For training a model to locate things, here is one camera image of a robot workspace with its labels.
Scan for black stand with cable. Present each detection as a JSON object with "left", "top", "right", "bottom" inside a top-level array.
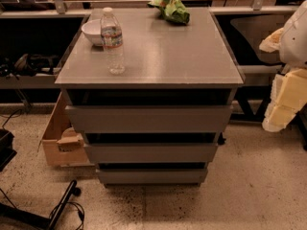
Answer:
[{"left": 0, "top": 179, "right": 85, "bottom": 230}]

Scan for black headphones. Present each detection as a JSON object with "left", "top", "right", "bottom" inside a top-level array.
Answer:
[{"left": 0, "top": 54, "right": 59, "bottom": 78}]

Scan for white bowl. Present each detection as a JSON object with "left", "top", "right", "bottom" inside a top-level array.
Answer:
[{"left": 82, "top": 19, "right": 102, "bottom": 46}]

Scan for clear plastic water bottle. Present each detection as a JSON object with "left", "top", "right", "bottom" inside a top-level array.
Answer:
[{"left": 100, "top": 7, "right": 125, "bottom": 75}]

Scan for grey bottom drawer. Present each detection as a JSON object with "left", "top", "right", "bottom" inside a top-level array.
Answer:
[{"left": 96, "top": 169, "right": 207, "bottom": 184}]

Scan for grey top drawer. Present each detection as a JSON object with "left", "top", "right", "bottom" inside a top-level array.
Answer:
[{"left": 65, "top": 105, "right": 231, "bottom": 133}]

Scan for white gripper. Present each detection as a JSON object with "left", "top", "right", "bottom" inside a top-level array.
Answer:
[{"left": 262, "top": 69, "right": 307, "bottom": 132}]

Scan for cardboard box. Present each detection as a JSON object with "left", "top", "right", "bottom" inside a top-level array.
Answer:
[{"left": 41, "top": 94, "right": 91, "bottom": 167}]

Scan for green chip bag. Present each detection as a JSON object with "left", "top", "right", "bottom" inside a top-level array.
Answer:
[{"left": 148, "top": 0, "right": 190, "bottom": 25}]

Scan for black case on floor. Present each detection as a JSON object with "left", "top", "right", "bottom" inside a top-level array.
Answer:
[{"left": 0, "top": 129, "right": 16, "bottom": 172}]

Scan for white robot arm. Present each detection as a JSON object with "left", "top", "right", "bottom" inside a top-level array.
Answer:
[{"left": 259, "top": 1, "right": 307, "bottom": 132}]

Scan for grey drawer cabinet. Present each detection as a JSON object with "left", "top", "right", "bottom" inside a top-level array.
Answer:
[{"left": 54, "top": 7, "right": 246, "bottom": 188}]

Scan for grey drawer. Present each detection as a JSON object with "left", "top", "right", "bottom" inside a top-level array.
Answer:
[
  {"left": 65, "top": 105, "right": 231, "bottom": 133},
  {"left": 96, "top": 169, "right": 207, "bottom": 184},
  {"left": 84, "top": 143, "right": 217, "bottom": 163}
]

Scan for grey middle drawer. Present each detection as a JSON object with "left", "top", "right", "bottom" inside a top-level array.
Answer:
[{"left": 84, "top": 143, "right": 217, "bottom": 163}]

